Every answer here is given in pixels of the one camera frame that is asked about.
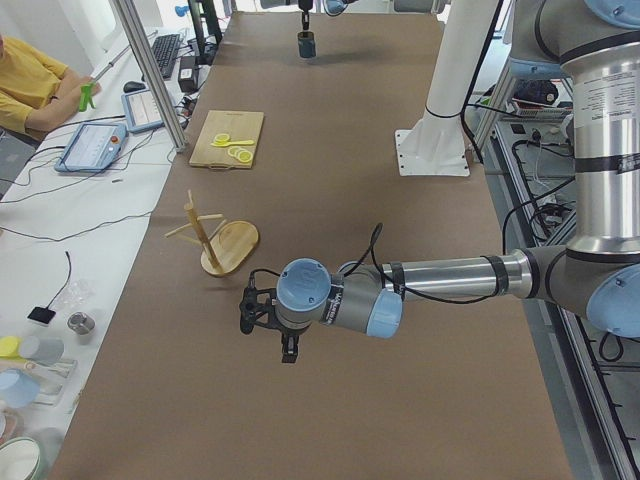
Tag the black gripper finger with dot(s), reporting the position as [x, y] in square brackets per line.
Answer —
[305, 20]

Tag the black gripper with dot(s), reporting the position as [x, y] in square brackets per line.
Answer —
[289, 334]

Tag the blue cup yellow inside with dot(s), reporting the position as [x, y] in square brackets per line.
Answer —
[306, 44]

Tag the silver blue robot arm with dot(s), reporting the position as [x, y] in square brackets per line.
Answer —
[595, 275]

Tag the wooden cup storage rack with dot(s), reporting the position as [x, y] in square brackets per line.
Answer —
[225, 245]

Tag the small metal cup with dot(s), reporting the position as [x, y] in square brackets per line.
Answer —
[81, 323]

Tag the rack of coloured cups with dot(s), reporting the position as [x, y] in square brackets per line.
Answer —
[34, 371]

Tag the wooden cutting board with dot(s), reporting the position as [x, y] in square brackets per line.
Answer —
[240, 125]

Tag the black keyboard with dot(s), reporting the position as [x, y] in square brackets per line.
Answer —
[165, 51]

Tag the yellow plastic knife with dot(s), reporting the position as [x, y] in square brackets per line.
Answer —
[232, 143]

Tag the lemon slice far end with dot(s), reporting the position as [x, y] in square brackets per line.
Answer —
[221, 139]

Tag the blue teach pendant far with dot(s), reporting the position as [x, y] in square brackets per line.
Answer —
[141, 112]

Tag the blue teach pendant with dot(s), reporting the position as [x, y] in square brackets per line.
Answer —
[141, 112]
[93, 147]

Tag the green white grabber tool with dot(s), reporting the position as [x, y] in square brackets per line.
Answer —
[86, 90]

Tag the small black pad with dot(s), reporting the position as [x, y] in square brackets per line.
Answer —
[41, 315]

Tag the blue teach pendant near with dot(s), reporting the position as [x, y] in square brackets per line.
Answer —
[93, 147]

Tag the person in yellow shirt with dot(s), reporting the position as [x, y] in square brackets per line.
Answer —
[38, 92]

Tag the green bowl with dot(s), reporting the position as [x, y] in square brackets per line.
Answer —
[22, 458]

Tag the lemon slice near handle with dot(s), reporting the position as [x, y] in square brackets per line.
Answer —
[244, 156]

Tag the aluminium frame post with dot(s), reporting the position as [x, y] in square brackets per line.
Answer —
[141, 48]

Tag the white camera pedestal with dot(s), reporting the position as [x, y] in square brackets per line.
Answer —
[435, 145]

